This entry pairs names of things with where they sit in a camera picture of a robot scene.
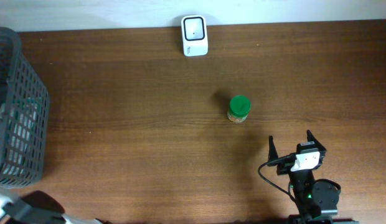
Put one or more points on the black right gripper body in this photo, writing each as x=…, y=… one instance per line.
x=284, y=167

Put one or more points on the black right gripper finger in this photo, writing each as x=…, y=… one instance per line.
x=310, y=137
x=272, y=153

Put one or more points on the green lid jar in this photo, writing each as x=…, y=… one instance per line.
x=239, y=108

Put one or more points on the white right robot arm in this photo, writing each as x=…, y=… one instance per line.
x=316, y=200

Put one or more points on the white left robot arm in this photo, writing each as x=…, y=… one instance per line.
x=36, y=207

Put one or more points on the white barcode scanner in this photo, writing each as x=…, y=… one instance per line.
x=194, y=36

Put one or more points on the grey plastic mesh basket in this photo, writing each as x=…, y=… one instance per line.
x=24, y=113

